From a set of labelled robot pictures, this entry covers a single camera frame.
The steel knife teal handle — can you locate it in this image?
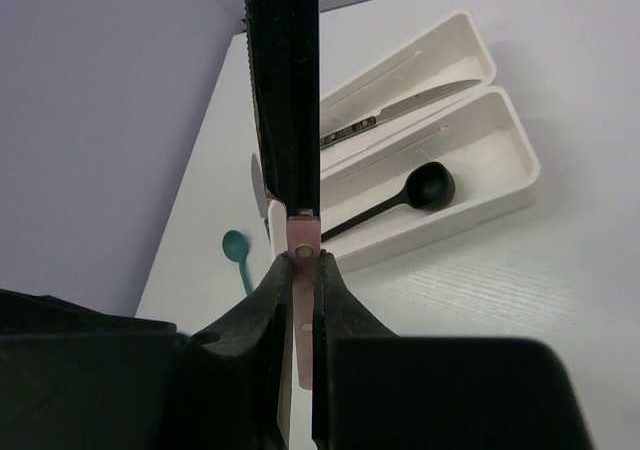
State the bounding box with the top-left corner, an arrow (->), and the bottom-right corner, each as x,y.
251,153 -> 269,232

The pink handled steak knife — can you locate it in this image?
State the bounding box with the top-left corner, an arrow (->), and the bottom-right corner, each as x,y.
245,0 -> 321,390

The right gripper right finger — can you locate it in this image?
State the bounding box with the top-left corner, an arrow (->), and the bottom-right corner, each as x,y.
311,253 -> 592,449

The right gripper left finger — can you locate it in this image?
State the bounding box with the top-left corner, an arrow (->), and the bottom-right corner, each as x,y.
1,261 -> 281,449

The steel knife dark handle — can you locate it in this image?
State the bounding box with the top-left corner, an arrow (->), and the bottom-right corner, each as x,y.
320,79 -> 480,150

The white utensil tray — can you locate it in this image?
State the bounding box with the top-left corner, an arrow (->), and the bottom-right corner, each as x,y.
320,11 -> 496,179
321,86 -> 540,272

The black measuring spoon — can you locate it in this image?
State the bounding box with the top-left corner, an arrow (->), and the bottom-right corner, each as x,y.
321,161 -> 456,242

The white back utensil tray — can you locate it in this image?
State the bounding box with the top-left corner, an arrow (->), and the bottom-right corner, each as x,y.
320,11 -> 496,179

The teal plastic spoon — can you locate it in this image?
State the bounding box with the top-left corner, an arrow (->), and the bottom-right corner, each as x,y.
222,230 -> 253,295

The white front utensil tray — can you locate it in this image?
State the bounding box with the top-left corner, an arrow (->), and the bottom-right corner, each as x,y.
321,86 -> 540,272

